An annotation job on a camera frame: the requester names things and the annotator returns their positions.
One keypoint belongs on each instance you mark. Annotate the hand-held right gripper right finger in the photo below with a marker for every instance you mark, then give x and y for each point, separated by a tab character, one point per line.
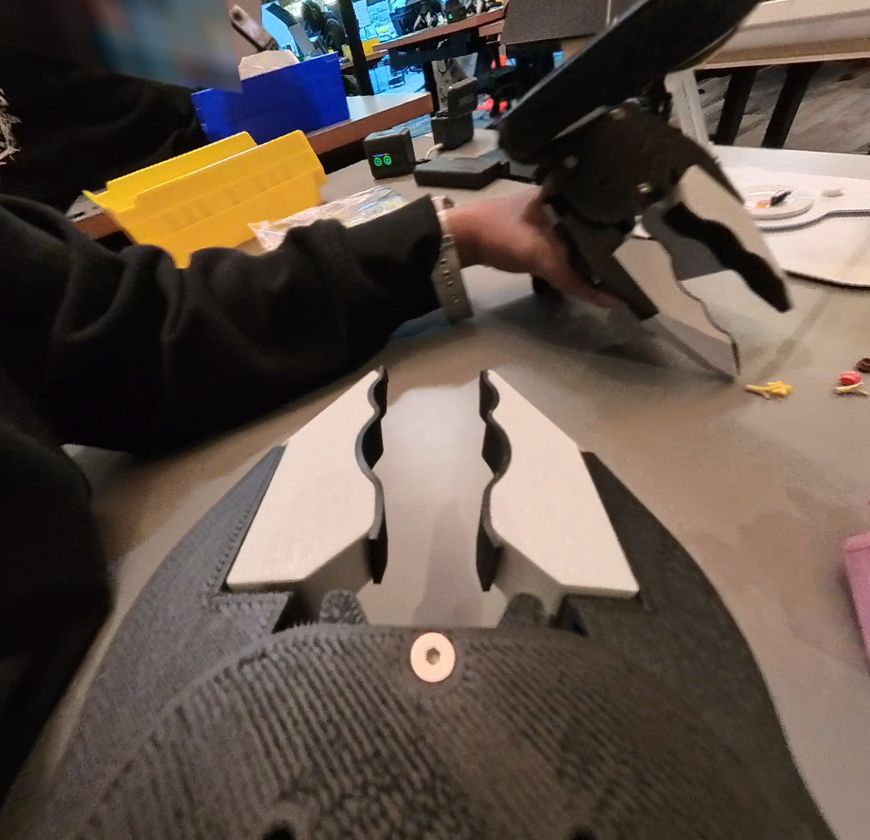
564	520

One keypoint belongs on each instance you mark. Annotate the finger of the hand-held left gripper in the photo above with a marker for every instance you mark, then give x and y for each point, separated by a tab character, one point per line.
686	323
710	187

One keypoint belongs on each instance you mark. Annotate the person's black clothing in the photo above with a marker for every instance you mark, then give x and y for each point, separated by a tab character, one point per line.
41	547

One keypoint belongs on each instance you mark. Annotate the black steel column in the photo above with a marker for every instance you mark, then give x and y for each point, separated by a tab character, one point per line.
353	37

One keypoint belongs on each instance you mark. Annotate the black device box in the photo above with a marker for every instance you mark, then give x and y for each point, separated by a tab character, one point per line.
454	116

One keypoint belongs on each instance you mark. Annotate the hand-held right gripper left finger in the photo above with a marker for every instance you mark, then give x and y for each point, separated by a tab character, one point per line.
312	520

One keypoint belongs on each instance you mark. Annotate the person's left hand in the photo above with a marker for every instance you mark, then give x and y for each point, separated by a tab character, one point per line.
503	235

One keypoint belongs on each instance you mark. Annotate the dark grey screen panel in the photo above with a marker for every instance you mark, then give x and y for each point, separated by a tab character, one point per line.
557	3

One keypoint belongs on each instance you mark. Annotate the small red round brick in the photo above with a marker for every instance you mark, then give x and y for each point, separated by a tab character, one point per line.
850	379

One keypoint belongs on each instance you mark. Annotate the black power bank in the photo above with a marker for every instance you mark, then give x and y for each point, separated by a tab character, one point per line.
455	172

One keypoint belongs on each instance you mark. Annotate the yellow storage bin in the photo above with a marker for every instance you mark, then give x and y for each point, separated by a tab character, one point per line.
217	194

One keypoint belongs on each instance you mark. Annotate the black charger cube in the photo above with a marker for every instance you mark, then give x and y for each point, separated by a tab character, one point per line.
387	153

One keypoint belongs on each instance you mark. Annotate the clear bag of bricks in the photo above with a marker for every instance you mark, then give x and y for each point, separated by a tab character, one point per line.
340	211

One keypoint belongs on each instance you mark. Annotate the yellow black orange brick piece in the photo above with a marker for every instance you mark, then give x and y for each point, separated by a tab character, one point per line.
775	197

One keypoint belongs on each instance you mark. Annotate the grey table with brown edge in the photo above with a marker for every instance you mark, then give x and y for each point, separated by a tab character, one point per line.
380	112

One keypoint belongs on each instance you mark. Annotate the person's left forearm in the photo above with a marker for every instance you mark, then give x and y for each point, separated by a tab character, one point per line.
272	296

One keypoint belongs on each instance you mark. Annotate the blue storage bin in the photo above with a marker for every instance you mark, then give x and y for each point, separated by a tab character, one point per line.
285	105

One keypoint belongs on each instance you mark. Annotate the silver mesh wristwatch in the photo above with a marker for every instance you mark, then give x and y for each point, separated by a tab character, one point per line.
452	289

